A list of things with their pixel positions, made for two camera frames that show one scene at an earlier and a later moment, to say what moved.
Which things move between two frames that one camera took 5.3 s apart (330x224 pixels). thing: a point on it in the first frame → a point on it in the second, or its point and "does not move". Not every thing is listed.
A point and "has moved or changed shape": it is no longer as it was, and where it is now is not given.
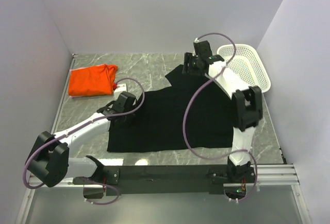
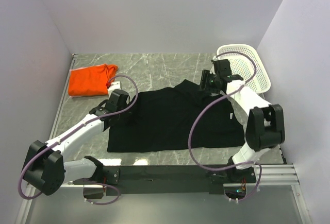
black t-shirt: x=158 y=125 has moved or changed shape
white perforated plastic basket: x=244 y=62 does not move
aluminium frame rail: x=268 y=175 does not move
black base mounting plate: x=200 y=180 does not move
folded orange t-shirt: x=95 y=80 does not move
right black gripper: x=188 y=65 → x=204 y=80
